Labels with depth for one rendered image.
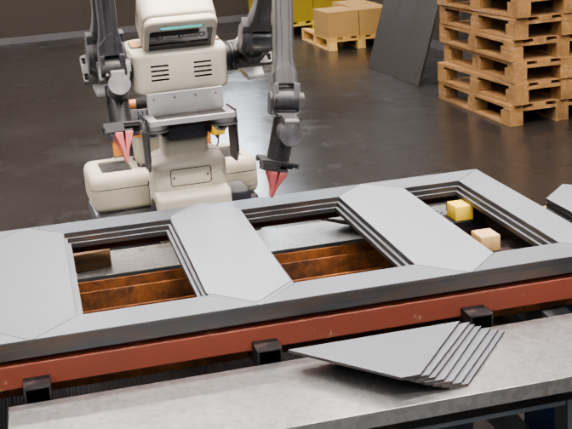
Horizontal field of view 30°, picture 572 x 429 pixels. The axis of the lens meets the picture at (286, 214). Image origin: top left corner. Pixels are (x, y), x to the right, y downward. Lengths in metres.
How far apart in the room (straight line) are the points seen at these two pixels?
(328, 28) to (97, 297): 8.55
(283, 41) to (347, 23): 8.42
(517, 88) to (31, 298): 5.33
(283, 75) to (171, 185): 0.65
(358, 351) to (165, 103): 1.25
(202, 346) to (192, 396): 0.15
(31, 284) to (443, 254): 0.89
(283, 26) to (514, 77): 4.66
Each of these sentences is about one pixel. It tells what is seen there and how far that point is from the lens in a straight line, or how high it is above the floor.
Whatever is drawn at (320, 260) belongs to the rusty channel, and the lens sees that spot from 2.69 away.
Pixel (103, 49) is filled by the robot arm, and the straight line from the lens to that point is 2.77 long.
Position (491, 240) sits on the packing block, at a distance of 2.54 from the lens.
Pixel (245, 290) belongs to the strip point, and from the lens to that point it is 2.16.
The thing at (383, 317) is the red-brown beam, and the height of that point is 0.78.
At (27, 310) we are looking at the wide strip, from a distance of 2.20.
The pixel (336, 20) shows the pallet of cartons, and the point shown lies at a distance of 11.00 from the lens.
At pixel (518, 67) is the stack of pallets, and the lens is 7.21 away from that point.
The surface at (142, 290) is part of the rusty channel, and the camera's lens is 2.62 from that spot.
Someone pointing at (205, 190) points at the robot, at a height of 0.80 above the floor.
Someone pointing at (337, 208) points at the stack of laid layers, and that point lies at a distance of 2.75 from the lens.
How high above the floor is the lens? 1.63
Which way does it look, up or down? 17 degrees down
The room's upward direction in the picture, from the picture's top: 4 degrees counter-clockwise
